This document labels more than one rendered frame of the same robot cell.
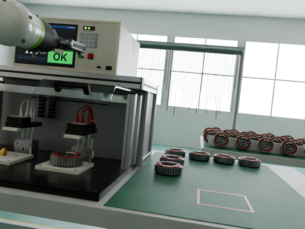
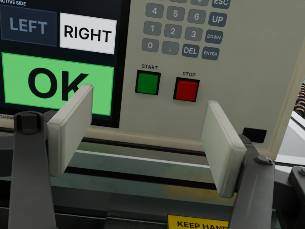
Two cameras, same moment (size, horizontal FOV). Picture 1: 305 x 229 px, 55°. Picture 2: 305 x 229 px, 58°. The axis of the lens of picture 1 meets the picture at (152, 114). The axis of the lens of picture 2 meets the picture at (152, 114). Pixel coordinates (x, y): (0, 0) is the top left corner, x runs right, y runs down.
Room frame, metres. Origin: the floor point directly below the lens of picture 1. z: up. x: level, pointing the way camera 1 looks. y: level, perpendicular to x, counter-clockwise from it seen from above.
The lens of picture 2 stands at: (0.91, 0.34, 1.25)
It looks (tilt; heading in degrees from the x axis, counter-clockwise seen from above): 22 degrees down; 349
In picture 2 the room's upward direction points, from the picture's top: 8 degrees clockwise
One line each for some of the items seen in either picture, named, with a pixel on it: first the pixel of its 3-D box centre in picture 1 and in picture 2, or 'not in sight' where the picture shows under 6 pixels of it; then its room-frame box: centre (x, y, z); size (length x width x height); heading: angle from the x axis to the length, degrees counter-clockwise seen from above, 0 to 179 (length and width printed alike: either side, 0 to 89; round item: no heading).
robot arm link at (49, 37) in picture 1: (35, 36); not in sight; (0.83, 0.35, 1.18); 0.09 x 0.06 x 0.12; 81
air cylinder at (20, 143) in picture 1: (27, 146); not in sight; (1.21, 0.50, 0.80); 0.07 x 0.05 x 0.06; 81
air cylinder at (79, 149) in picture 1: (82, 153); not in sight; (1.17, 0.26, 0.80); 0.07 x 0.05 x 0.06; 81
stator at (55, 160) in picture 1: (66, 158); not in sight; (1.03, 0.28, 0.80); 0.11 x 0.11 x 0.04
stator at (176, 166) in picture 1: (168, 168); not in sight; (1.19, -0.09, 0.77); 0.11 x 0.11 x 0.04
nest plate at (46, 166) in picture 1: (66, 165); not in sight; (1.03, 0.28, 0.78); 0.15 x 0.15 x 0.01; 81
